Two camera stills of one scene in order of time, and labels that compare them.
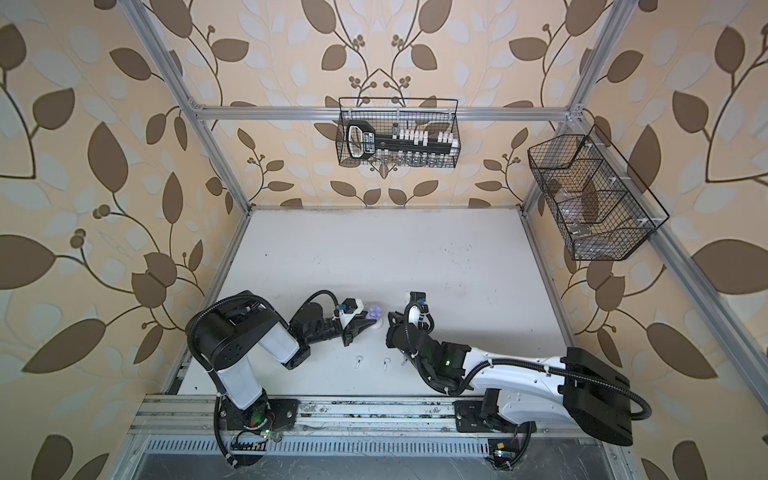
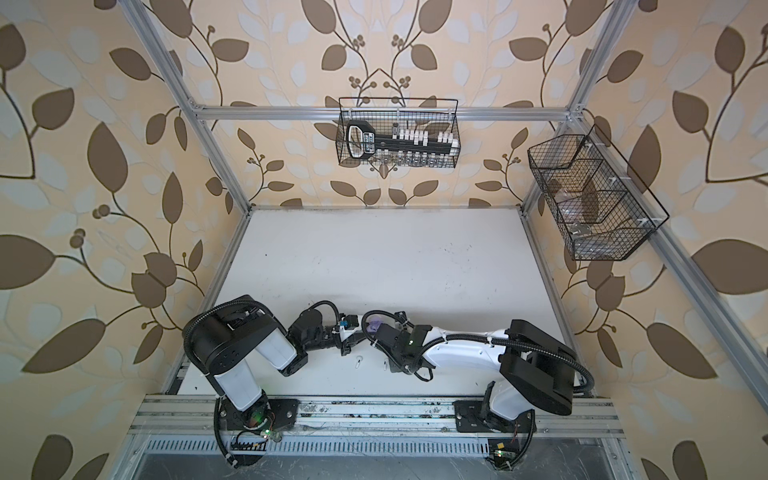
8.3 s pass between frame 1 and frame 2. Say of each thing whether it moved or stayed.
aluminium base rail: stayed
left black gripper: moved
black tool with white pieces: stayed
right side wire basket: stayed
